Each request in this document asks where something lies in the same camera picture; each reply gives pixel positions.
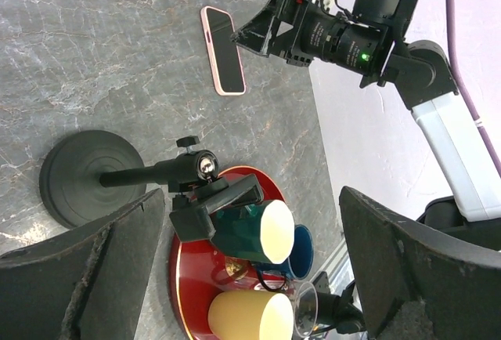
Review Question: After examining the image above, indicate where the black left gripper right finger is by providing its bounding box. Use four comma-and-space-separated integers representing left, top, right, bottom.
339, 186, 500, 339

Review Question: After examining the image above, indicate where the black phone stand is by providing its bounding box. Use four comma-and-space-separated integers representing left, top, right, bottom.
38, 130, 264, 243

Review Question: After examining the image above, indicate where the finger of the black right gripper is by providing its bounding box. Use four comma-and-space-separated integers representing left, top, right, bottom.
230, 1, 280, 57

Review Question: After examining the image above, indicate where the aluminium frame rail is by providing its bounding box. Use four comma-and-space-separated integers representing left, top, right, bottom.
312, 238, 354, 294

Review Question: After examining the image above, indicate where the blue mug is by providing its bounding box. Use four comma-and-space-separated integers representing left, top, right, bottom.
253, 224, 314, 280

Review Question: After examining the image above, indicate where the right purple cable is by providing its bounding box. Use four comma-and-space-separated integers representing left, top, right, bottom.
442, 0, 501, 176

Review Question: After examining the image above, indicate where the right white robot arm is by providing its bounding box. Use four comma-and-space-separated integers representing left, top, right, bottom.
231, 0, 500, 231

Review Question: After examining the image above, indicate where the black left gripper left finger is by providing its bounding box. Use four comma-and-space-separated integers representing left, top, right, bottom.
1, 189, 165, 339

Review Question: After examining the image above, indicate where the clear glass tumbler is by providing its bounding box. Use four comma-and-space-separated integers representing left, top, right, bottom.
290, 281, 318, 338

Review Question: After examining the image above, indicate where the red round tray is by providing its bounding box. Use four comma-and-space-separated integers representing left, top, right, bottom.
168, 165, 287, 340

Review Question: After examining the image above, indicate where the pink smartphone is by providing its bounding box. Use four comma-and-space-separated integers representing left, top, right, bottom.
200, 6, 246, 96

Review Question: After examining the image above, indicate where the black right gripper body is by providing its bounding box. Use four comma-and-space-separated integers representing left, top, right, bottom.
273, 0, 334, 67

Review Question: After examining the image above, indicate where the green mug white inside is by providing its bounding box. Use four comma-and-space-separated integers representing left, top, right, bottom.
211, 200, 295, 264

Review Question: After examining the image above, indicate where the yellow mug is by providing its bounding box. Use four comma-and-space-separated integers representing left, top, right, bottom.
207, 290, 294, 340

